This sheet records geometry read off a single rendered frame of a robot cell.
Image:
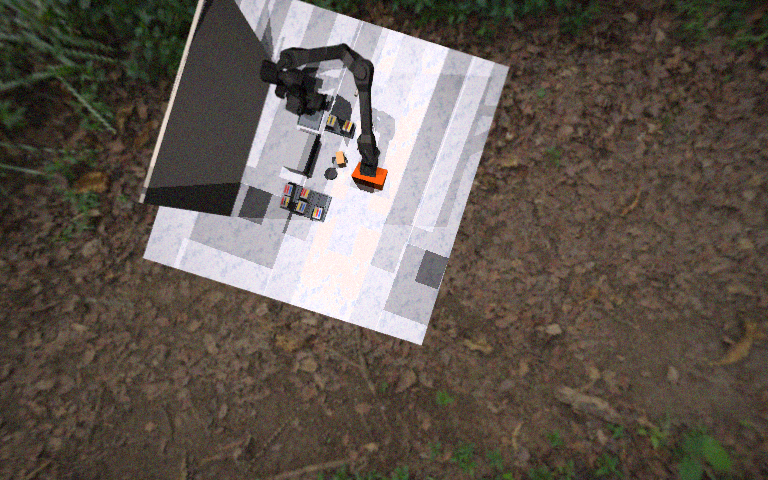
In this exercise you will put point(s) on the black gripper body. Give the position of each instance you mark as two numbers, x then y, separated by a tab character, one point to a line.
316	100

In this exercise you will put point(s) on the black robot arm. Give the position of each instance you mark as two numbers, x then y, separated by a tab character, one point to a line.
363	72

